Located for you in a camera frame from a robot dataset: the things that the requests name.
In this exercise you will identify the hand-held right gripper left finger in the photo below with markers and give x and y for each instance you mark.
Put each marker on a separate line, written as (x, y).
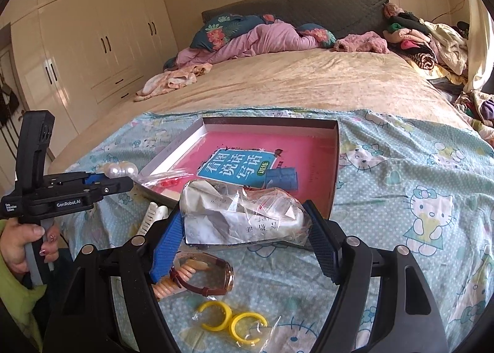
(166, 250)

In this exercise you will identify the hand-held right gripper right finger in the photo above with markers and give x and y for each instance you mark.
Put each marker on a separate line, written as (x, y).
(324, 250)

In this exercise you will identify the cream curtain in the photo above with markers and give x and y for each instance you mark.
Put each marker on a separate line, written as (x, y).
(480, 40)

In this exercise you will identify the person's left forearm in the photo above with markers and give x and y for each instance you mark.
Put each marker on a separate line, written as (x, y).
(17, 310)

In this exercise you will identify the pink quilt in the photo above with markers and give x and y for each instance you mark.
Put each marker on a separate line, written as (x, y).
(270, 40)

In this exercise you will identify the floral dark pillow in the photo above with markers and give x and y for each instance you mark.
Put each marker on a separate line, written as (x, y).
(220, 33)
(318, 34)

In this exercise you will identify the small blue case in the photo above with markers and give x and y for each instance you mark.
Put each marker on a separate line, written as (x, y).
(283, 179)

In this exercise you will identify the clear bag with paper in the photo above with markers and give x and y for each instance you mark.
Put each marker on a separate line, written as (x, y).
(231, 222)

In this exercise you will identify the beige bedspread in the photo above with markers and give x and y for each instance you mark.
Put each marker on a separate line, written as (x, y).
(289, 83)

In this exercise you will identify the grey quilted headboard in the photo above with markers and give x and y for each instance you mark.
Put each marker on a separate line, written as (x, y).
(308, 6)

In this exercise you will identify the person's left hand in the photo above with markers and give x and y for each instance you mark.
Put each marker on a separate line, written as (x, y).
(15, 245)

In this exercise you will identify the pink book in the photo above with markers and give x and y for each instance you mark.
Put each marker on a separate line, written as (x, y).
(308, 160)

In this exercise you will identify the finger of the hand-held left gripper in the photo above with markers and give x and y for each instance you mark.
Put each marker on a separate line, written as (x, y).
(114, 189)
(98, 178)

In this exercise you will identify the pink fluffy cloth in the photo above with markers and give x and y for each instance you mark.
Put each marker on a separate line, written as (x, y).
(362, 43)

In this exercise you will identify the white claw hair clip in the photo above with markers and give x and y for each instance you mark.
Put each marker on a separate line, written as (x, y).
(152, 218)

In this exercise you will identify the pearl hair clip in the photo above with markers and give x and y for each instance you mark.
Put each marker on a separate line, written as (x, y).
(121, 169)

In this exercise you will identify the pile of clothes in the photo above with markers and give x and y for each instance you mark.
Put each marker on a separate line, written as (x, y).
(432, 44)

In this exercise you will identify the cream wardrobe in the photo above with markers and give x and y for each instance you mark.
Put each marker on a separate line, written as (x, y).
(96, 29)

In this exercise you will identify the black hanging bag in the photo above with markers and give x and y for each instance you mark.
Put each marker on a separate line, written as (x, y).
(7, 102)

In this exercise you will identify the shallow cardboard box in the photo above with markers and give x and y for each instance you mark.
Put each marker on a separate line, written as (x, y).
(270, 127)

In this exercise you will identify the small clear bag red beads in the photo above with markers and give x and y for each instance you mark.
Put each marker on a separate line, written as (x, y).
(166, 182)

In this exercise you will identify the pink patterned garment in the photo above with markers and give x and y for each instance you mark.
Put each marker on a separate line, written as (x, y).
(173, 81)

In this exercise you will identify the cartoon cat printed sheet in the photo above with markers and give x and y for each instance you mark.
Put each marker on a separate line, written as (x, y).
(386, 222)

